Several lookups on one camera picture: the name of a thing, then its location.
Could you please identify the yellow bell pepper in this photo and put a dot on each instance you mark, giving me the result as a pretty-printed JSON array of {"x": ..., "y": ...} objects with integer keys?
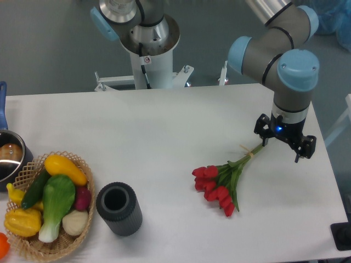
[{"x": 24, "y": 223}]

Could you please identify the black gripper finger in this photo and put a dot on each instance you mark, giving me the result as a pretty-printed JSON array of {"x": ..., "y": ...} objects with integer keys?
[
  {"x": 265, "y": 128},
  {"x": 304, "y": 146}
]

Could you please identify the red radish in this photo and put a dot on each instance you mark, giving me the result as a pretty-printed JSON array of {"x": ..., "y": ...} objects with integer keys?
[{"x": 82, "y": 198}]

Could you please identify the yellow gourd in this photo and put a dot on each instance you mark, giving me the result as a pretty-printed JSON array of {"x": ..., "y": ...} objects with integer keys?
[{"x": 16, "y": 197}]

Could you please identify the dark grey ribbed vase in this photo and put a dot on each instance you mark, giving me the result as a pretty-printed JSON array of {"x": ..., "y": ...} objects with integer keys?
[{"x": 118, "y": 206}]

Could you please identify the white garlic bulb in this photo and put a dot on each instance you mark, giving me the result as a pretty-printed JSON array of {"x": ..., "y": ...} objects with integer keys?
[{"x": 75, "y": 222}]

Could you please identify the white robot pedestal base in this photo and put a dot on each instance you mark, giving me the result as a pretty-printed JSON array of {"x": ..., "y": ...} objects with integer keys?
[{"x": 151, "y": 54}]

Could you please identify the white frame at right edge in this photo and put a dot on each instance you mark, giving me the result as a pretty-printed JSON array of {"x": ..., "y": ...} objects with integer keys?
[{"x": 342, "y": 122}]

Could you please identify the blue handled steel pot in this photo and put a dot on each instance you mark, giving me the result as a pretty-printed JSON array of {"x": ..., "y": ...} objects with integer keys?
[{"x": 14, "y": 152}]

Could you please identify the red tulip bouquet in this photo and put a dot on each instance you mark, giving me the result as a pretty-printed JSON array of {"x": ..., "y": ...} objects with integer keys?
[{"x": 219, "y": 182}]

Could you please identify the blue plastic bag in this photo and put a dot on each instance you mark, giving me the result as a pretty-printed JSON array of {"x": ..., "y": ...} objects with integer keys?
[{"x": 334, "y": 19}]

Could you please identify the green cucumber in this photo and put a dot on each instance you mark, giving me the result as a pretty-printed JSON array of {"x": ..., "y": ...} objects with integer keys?
[{"x": 35, "y": 191}]

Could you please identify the black device at table edge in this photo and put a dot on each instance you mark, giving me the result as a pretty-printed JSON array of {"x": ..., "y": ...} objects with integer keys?
[{"x": 341, "y": 235}]

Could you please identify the yellow squash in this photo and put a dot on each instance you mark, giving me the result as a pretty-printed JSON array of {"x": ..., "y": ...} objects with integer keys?
[{"x": 61, "y": 165}]

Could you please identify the orange bell pepper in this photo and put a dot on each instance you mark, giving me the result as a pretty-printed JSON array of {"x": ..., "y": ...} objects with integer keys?
[{"x": 4, "y": 245}]

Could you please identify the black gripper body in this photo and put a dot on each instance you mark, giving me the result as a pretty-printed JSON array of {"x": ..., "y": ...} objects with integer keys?
[{"x": 290, "y": 133}]

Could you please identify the woven wicker basket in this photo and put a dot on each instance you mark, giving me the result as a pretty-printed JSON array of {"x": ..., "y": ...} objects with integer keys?
[{"x": 31, "y": 248}]

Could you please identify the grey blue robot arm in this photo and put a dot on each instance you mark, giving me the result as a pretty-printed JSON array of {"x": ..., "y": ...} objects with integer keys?
[{"x": 275, "y": 60}]

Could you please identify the green bok choy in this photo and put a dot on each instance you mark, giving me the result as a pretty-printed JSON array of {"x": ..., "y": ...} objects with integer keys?
[{"x": 58, "y": 198}]

